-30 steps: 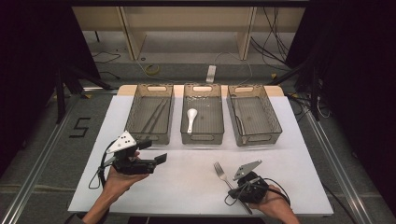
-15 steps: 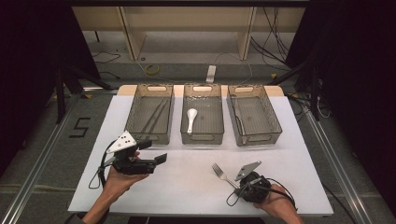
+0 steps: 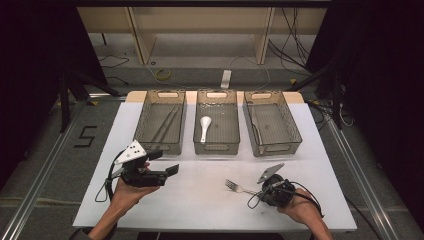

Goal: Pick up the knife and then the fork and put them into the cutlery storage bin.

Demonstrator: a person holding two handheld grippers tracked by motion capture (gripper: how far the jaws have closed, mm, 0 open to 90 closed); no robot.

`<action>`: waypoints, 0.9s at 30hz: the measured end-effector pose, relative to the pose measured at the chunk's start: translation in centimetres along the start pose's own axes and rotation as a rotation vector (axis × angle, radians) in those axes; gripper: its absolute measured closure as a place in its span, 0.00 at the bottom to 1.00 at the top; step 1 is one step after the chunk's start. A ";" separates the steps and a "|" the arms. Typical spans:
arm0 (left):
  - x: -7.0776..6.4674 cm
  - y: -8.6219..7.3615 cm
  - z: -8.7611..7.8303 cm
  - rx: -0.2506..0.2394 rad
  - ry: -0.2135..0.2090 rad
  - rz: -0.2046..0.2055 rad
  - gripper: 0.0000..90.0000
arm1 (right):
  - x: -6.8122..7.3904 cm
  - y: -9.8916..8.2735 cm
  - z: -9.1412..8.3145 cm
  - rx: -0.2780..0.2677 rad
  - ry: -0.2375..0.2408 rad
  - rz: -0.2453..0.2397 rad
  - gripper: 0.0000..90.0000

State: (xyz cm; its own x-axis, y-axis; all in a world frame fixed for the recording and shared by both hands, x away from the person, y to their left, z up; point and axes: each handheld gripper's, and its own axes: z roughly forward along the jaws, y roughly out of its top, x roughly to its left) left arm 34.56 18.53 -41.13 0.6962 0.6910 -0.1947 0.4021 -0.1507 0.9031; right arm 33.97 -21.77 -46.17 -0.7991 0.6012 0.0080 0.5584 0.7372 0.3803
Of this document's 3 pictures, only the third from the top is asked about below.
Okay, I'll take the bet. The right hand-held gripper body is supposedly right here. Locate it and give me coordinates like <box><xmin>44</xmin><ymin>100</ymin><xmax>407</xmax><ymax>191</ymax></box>
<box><xmin>256</xmin><ymin>162</ymin><xmax>297</xmax><ymax>208</ymax></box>

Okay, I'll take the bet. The left hand-held gripper cable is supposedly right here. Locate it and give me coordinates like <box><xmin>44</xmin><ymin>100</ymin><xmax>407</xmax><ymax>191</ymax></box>
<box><xmin>94</xmin><ymin>149</ymin><xmax>126</xmax><ymax>203</ymax></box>

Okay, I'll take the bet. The black chopstick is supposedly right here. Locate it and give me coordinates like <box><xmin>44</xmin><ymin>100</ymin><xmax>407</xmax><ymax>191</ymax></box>
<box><xmin>151</xmin><ymin>105</ymin><xmax>179</xmax><ymax>143</ymax></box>
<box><xmin>159</xmin><ymin>106</ymin><xmax>183</xmax><ymax>143</ymax></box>

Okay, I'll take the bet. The black metal stand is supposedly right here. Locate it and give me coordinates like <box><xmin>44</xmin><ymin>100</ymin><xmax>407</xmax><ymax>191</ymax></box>
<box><xmin>58</xmin><ymin>71</ymin><xmax>124</xmax><ymax>133</ymax></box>
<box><xmin>286</xmin><ymin>59</ymin><xmax>345</xmax><ymax>130</ymax></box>

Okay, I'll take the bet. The bundle of black cables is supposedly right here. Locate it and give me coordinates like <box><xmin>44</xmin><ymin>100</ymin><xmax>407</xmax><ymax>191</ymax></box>
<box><xmin>268</xmin><ymin>6</ymin><xmax>313</xmax><ymax>69</ymax></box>

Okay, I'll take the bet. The person's left hand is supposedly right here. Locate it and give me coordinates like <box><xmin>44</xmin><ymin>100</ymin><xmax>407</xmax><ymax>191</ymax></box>
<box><xmin>111</xmin><ymin>176</ymin><xmax>161</xmax><ymax>218</ymax></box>

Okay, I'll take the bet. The smoky translucent plastic bin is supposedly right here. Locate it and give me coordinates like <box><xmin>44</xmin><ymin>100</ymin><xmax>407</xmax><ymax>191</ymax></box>
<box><xmin>133</xmin><ymin>89</ymin><xmax>187</xmax><ymax>156</ymax></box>
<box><xmin>193</xmin><ymin>89</ymin><xmax>241</xmax><ymax>156</ymax></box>
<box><xmin>242</xmin><ymin>90</ymin><xmax>304</xmax><ymax>158</ymax></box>

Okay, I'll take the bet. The black curtain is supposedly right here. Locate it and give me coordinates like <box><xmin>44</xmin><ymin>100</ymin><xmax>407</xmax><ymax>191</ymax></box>
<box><xmin>306</xmin><ymin>0</ymin><xmax>424</xmax><ymax>221</ymax></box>
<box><xmin>0</xmin><ymin>0</ymin><xmax>108</xmax><ymax>188</ymax></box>

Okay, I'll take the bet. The white table cover sheet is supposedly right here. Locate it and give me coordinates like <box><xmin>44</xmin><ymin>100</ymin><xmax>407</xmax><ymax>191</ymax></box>
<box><xmin>72</xmin><ymin>101</ymin><xmax>358</xmax><ymax>233</ymax></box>

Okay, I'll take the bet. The aluminium floor rail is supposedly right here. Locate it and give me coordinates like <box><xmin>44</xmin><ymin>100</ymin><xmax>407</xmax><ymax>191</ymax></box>
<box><xmin>0</xmin><ymin>99</ymin><xmax>93</xmax><ymax>240</ymax></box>
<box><xmin>324</xmin><ymin>118</ymin><xmax>398</xmax><ymax>240</ymax></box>

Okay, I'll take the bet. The person's right hand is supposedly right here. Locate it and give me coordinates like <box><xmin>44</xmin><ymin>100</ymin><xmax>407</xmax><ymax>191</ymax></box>
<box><xmin>276</xmin><ymin>188</ymin><xmax>323</xmax><ymax>228</ymax></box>

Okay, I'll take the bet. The yellow tape roll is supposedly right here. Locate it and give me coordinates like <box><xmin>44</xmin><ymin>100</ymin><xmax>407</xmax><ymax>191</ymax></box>
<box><xmin>155</xmin><ymin>68</ymin><xmax>173</xmax><ymax>81</ymax></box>

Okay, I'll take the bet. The thin black floor cable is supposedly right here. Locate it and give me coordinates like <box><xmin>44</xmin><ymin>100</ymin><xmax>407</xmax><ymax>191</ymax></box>
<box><xmin>98</xmin><ymin>54</ymin><xmax>130</xmax><ymax>69</ymax></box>

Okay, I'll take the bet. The white power strip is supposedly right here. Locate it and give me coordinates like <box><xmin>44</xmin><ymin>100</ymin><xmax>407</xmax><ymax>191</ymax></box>
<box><xmin>220</xmin><ymin>69</ymin><xmax>233</xmax><ymax>90</ymax></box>

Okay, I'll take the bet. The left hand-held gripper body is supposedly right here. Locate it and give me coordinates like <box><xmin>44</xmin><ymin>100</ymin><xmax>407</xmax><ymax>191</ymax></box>
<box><xmin>111</xmin><ymin>139</ymin><xmax>168</xmax><ymax>188</ymax></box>

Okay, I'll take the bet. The wooden shelf unit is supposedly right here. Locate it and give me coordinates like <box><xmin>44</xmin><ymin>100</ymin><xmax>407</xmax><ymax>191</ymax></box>
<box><xmin>76</xmin><ymin>6</ymin><xmax>328</xmax><ymax>66</ymax></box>

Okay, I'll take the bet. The white ceramic spoon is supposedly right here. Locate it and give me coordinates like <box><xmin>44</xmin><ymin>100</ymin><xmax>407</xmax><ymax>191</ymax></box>
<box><xmin>199</xmin><ymin>115</ymin><xmax>213</xmax><ymax>144</ymax></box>

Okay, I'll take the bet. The metal fork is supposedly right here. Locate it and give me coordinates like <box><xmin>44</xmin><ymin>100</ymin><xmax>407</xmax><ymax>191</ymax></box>
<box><xmin>225</xmin><ymin>178</ymin><xmax>264</xmax><ymax>197</ymax></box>

